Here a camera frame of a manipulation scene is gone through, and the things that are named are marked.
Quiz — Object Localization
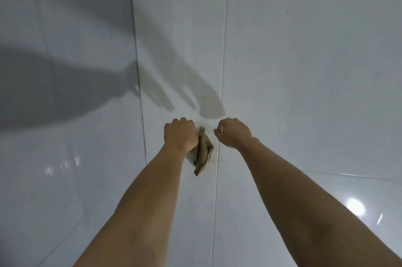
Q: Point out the person's left forearm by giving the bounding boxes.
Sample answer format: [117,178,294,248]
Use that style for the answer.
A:
[74,144,186,267]

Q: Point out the person's right forearm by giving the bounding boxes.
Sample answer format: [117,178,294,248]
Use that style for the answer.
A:
[237,137,402,267]

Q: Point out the person's left hand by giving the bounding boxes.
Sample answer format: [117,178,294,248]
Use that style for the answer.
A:
[163,117,197,153]

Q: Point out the person's right hand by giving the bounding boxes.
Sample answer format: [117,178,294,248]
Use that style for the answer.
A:
[213,118,254,151]

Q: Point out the brown cleaning cloth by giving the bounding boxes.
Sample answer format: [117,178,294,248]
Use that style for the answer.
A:
[193,131,215,177]

